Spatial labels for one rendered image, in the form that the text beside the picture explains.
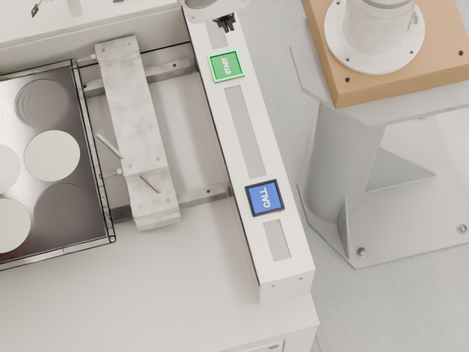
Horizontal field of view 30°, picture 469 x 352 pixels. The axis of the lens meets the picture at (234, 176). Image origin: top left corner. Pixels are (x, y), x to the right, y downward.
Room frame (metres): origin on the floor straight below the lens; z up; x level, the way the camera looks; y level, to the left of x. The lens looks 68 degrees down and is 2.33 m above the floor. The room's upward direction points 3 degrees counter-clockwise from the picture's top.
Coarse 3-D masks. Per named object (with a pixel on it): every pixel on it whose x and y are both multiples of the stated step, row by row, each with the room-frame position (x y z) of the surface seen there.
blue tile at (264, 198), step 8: (272, 184) 0.54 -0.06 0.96; (248, 192) 0.53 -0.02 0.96; (256, 192) 0.53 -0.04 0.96; (264, 192) 0.53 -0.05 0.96; (272, 192) 0.53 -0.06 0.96; (256, 200) 0.51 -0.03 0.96; (264, 200) 0.51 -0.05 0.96; (272, 200) 0.51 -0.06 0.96; (256, 208) 0.50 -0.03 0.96; (264, 208) 0.50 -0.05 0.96; (272, 208) 0.50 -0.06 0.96
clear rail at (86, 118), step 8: (72, 64) 0.83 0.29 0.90; (80, 80) 0.79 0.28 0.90; (80, 88) 0.77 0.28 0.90; (80, 96) 0.76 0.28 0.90; (80, 104) 0.74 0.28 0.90; (88, 112) 0.73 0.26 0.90; (88, 120) 0.71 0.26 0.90; (88, 128) 0.69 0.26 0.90; (88, 136) 0.68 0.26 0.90; (88, 144) 0.66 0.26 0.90; (96, 152) 0.64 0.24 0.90; (96, 160) 0.63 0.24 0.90; (96, 168) 0.61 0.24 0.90; (96, 176) 0.60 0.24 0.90; (96, 184) 0.58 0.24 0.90; (104, 184) 0.58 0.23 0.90; (104, 192) 0.57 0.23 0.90; (104, 200) 0.55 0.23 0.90; (104, 208) 0.54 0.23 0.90; (104, 216) 0.52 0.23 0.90; (112, 224) 0.51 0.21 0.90; (112, 232) 0.49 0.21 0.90; (112, 240) 0.48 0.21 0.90
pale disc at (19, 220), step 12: (0, 204) 0.55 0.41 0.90; (12, 204) 0.55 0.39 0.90; (0, 216) 0.53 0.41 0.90; (12, 216) 0.53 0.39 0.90; (24, 216) 0.53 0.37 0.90; (0, 228) 0.51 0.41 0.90; (12, 228) 0.51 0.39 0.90; (24, 228) 0.51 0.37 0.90; (0, 240) 0.49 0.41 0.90; (12, 240) 0.49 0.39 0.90; (0, 252) 0.47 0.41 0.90
